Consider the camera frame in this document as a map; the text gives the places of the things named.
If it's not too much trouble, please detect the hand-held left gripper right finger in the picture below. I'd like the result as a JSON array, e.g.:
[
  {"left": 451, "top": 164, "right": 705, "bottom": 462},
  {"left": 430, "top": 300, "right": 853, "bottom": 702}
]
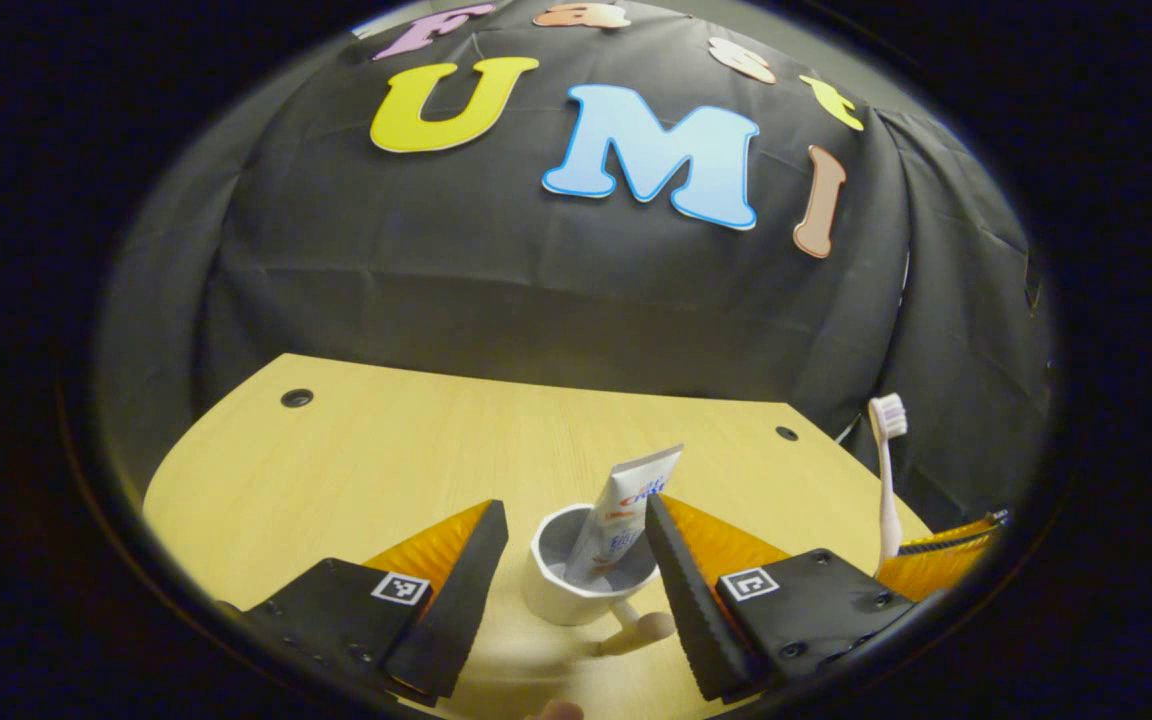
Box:
[{"left": 643, "top": 493, "right": 922, "bottom": 704}]

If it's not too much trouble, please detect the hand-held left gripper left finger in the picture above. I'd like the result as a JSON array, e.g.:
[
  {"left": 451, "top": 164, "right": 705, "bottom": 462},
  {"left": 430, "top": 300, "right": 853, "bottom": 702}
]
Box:
[{"left": 226, "top": 498, "right": 511, "bottom": 701}]

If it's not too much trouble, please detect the white cup with wooden handle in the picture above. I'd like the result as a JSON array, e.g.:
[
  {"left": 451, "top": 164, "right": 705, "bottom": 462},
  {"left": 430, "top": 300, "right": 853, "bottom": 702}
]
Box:
[{"left": 521, "top": 503, "right": 677, "bottom": 658}]

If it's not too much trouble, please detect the pink toothbrush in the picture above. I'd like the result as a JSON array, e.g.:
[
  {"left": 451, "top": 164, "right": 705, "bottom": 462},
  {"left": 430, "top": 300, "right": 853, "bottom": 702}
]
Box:
[{"left": 868, "top": 393, "right": 909, "bottom": 577}]

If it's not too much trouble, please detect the white toothpaste tube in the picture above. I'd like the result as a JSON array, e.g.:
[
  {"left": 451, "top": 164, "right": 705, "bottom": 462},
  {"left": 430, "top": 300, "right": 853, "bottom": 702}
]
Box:
[{"left": 563, "top": 444, "right": 684, "bottom": 588}]

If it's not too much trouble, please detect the light wooden desktop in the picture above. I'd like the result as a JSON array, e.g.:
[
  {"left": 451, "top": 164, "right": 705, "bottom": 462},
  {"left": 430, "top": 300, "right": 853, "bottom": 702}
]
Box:
[{"left": 143, "top": 352, "right": 937, "bottom": 720}]

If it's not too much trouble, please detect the black backdrop cloth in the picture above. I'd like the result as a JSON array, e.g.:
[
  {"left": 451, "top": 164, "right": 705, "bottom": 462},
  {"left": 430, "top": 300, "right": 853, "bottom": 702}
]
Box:
[{"left": 101, "top": 0, "right": 1052, "bottom": 531}]

